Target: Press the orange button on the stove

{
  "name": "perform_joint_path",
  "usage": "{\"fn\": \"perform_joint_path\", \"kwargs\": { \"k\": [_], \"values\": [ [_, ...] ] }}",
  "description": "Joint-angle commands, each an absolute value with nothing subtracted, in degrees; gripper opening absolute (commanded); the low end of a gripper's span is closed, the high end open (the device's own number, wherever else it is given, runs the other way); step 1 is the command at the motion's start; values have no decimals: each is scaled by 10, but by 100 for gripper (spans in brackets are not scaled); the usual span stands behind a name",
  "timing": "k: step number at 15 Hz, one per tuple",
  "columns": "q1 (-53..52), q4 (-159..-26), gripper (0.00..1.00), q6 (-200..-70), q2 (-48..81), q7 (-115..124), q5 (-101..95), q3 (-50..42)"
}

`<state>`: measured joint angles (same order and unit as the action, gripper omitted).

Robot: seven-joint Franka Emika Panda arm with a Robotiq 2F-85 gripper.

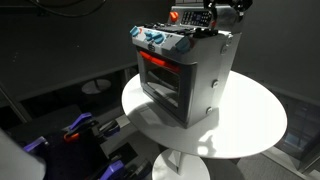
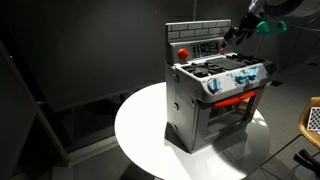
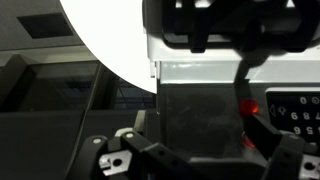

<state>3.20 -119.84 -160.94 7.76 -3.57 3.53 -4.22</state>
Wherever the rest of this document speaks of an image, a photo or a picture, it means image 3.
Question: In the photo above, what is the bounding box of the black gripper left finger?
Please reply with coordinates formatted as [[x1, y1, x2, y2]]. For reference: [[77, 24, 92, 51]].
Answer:
[[65, 130, 208, 180]]

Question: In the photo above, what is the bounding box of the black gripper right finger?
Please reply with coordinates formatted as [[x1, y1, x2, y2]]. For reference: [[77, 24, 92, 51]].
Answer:
[[244, 112, 320, 180]]

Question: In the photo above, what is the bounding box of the small orange button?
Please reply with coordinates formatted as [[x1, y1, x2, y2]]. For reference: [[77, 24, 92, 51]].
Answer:
[[238, 98, 260, 117]]

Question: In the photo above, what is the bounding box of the grey toy stove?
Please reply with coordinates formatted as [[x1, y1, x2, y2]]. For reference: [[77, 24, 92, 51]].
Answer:
[[142, 0, 320, 180]]

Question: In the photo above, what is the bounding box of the black keypad panel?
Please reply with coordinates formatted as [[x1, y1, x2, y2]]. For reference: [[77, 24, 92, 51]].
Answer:
[[265, 88, 320, 148]]

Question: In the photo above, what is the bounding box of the black burner grate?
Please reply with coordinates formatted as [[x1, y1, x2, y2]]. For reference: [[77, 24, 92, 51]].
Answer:
[[161, 0, 320, 68]]

